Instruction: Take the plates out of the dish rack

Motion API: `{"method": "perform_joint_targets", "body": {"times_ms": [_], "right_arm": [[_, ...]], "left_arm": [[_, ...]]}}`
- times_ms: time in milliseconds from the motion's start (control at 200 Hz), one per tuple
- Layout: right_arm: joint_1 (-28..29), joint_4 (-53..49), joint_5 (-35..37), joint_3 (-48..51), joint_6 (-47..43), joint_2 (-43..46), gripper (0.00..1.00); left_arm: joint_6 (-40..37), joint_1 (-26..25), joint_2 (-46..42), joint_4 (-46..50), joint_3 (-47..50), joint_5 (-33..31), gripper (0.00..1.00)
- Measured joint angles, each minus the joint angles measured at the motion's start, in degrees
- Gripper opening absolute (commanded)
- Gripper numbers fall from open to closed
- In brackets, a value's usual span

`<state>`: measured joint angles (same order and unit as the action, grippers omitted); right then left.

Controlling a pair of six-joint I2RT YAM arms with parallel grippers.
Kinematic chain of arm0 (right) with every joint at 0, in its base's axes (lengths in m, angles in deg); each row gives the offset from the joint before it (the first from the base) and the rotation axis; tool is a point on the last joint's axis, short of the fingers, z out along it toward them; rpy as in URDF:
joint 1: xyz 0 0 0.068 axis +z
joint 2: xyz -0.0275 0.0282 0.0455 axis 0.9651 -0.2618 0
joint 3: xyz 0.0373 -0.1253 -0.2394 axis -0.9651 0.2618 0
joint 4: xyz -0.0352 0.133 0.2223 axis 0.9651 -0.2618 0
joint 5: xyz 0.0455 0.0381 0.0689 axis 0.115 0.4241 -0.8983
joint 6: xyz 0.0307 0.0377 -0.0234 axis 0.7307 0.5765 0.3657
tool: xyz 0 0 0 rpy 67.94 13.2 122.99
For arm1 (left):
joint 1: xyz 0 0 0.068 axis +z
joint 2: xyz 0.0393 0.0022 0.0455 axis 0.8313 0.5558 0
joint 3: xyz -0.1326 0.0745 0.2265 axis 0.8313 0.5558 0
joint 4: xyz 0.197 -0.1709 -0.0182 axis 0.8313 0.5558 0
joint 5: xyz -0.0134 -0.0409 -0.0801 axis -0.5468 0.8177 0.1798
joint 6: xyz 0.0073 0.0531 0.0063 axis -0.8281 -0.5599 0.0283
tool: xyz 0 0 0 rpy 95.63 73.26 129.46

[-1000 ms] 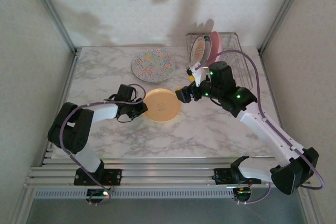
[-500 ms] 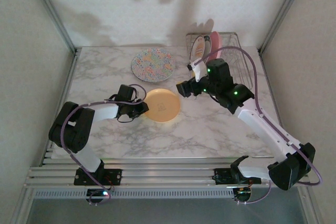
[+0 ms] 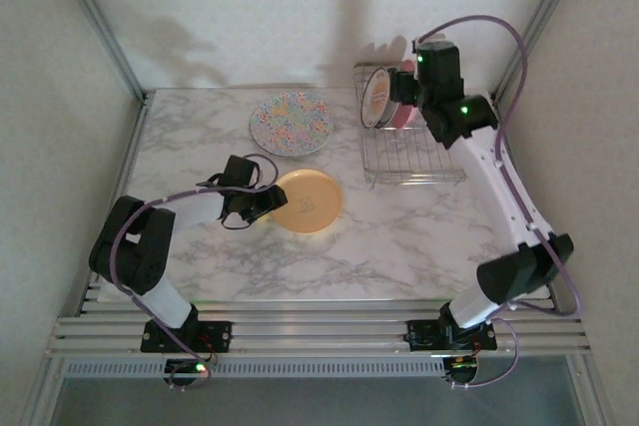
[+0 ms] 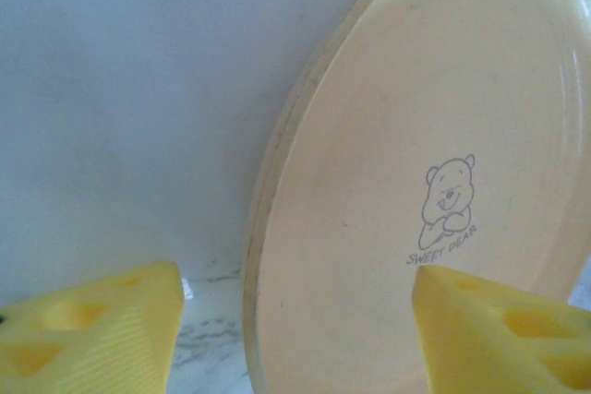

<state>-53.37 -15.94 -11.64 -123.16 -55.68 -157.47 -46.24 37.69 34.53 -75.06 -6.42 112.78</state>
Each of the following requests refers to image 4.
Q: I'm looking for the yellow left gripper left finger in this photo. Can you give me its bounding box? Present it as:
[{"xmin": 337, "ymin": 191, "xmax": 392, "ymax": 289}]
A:
[{"xmin": 0, "ymin": 260, "xmax": 187, "ymax": 394}]

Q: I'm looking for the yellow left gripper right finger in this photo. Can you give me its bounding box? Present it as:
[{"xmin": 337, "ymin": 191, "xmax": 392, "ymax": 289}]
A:
[{"xmin": 411, "ymin": 265, "xmax": 591, "ymax": 394}]

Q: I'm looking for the pale orange bear print plate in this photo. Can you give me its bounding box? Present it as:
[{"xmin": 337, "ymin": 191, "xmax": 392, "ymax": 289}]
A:
[{"xmin": 241, "ymin": 0, "xmax": 591, "ymax": 394}]

